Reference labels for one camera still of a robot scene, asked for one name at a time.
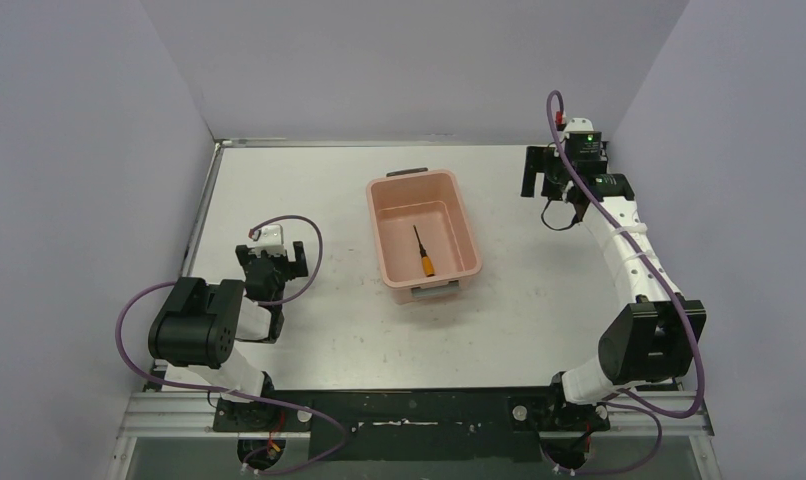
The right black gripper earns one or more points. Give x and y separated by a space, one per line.
542 160

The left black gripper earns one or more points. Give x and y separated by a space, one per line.
270 266

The orange black screwdriver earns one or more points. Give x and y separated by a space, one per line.
427 265

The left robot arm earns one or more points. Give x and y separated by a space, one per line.
200 324

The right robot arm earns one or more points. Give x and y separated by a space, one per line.
654 337

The pink plastic bin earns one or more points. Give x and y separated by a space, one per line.
432 201

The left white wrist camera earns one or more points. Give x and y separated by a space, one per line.
269 238

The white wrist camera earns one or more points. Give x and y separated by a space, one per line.
269 238
573 125

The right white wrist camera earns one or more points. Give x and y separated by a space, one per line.
573 125

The aluminium front rail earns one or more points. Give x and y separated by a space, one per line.
189 415

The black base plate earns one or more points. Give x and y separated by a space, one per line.
515 423

